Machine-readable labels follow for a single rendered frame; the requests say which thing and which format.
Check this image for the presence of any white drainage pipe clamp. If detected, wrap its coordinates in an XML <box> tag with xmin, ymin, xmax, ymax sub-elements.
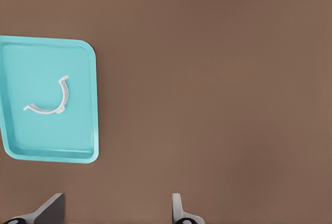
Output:
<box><xmin>23</xmin><ymin>75</ymin><xmax>70</xmax><ymax>115</ymax></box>

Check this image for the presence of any turquoise rectangular tray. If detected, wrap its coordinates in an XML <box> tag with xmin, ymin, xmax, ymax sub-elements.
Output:
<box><xmin>0</xmin><ymin>35</ymin><xmax>100</xmax><ymax>164</ymax></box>

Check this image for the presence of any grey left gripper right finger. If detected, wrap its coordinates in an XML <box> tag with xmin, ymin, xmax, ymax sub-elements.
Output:
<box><xmin>171</xmin><ymin>192</ymin><xmax>205</xmax><ymax>224</ymax></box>

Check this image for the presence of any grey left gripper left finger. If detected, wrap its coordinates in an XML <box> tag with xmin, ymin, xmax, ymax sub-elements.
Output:
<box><xmin>2</xmin><ymin>192</ymin><xmax>66</xmax><ymax>224</ymax></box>

